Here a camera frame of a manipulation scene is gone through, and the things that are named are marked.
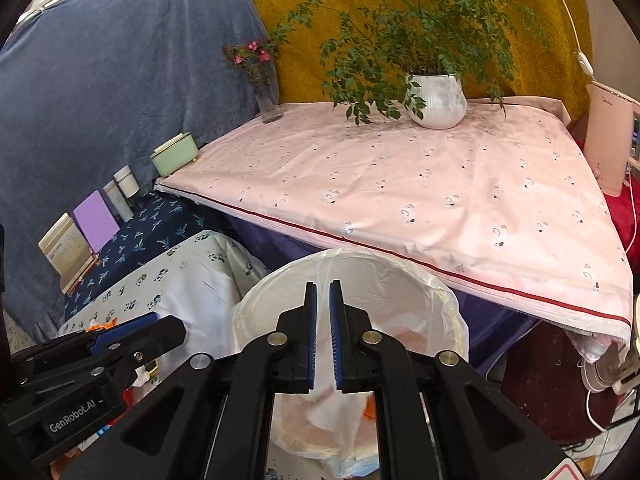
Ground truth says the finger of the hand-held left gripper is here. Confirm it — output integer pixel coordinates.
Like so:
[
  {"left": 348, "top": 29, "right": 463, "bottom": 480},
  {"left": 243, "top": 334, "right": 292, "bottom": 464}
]
[
  {"left": 20, "top": 345, "right": 162, "bottom": 411},
  {"left": 10, "top": 311, "right": 187, "bottom": 376}
]

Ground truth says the purple cloth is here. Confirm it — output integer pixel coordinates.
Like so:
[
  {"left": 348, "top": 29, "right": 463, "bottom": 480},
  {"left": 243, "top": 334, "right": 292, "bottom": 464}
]
[{"left": 220, "top": 210, "right": 541, "bottom": 376}]

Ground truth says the potted plant in white pot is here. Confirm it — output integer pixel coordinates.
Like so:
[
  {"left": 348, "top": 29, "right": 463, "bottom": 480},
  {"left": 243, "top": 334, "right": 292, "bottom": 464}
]
[{"left": 272, "top": 0, "right": 551, "bottom": 130}]

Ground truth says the glass vase with pink flowers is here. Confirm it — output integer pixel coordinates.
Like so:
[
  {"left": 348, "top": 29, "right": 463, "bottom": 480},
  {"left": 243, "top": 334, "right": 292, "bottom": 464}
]
[{"left": 222, "top": 39, "right": 286, "bottom": 125}]

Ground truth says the light green box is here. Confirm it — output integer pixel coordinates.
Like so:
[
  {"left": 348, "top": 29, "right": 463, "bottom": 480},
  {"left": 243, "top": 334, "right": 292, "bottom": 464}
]
[{"left": 150, "top": 131, "right": 197, "bottom": 178}]

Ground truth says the beige gold box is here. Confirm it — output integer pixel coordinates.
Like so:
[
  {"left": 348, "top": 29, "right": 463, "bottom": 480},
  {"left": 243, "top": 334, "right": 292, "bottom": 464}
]
[{"left": 38, "top": 212, "right": 96, "bottom": 281}]

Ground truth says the red cloth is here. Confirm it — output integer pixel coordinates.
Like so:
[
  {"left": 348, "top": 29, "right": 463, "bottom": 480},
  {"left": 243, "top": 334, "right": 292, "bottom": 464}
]
[{"left": 602, "top": 187, "right": 640, "bottom": 261}]

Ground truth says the wooden stand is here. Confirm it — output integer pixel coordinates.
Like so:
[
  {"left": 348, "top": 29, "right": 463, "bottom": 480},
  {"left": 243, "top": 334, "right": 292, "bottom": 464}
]
[{"left": 60, "top": 252, "right": 98, "bottom": 296}]

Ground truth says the pink printed tablecloth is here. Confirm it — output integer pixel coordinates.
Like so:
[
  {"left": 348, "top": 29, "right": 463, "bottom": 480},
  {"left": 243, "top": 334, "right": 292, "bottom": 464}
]
[{"left": 154, "top": 96, "right": 633, "bottom": 348}]

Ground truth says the white cosmetic tube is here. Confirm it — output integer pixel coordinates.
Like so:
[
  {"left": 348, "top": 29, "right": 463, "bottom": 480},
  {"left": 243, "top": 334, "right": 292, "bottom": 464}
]
[{"left": 102, "top": 180, "right": 132, "bottom": 223}]

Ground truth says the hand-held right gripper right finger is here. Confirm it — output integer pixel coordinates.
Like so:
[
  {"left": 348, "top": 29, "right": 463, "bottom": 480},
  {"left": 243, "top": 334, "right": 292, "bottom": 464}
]
[{"left": 329, "top": 280, "right": 591, "bottom": 480}]

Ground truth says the white cable with switch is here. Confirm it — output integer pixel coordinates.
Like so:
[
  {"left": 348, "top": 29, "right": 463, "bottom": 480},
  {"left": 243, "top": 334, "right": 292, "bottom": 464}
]
[{"left": 540, "top": 0, "right": 598, "bottom": 81}]

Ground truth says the white power cord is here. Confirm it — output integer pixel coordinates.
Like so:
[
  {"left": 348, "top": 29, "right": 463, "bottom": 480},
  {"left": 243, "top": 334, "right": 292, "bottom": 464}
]
[{"left": 585, "top": 390, "right": 616, "bottom": 433}]

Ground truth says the trash bin with plastic bag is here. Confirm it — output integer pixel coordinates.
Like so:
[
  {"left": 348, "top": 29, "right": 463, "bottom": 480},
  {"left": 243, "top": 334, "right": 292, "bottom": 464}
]
[{"left": 231, "top": 247, "right": 471, "bottom": 480}]

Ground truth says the blue hanging cloth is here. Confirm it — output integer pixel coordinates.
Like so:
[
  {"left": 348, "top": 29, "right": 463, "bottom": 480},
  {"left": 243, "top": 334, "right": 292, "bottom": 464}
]
[{"left": 0, "top": 0, "right": 273, "bottom": 341}]

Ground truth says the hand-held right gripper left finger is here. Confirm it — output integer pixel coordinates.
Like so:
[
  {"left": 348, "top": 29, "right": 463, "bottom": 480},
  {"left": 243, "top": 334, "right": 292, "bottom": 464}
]
[{"left": 60, "top": 282, "right": 318, "bottom": 480}]

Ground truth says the white jar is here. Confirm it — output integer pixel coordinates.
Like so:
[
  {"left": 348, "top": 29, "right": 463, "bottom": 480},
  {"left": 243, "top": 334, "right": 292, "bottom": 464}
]
[{"left": 113, "top": 165, "right": 141, "bottom": 200}]

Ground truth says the pink white electric kettle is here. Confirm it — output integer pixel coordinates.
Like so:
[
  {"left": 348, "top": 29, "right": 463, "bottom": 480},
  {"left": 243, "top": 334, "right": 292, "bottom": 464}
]
[{"left": 582, "top": 82, "right": 640, "bottom": 196}]

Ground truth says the dark maroon cloth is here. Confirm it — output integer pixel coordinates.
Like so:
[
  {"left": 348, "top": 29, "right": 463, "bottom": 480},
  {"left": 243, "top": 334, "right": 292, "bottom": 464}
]
[{"left": 500, "top": 305, "right": 631, "bottom": 446}]

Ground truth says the purple card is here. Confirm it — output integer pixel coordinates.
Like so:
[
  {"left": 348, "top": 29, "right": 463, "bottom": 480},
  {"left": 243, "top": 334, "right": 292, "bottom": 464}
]
[{"left": 72, "top": 190, "right": 122, "bottom": 253}]

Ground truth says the white panda printed cloth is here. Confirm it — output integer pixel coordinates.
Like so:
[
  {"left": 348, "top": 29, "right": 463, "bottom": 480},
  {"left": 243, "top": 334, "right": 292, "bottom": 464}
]
[{"left": 55, "top": 230, "right": 273, "bottom": 361}]

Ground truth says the navy floral cloth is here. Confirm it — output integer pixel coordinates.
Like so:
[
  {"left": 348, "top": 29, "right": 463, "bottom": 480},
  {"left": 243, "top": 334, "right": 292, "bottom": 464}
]
[{"left": 62, "top": 191, "right": 226, "bottom": 318}]

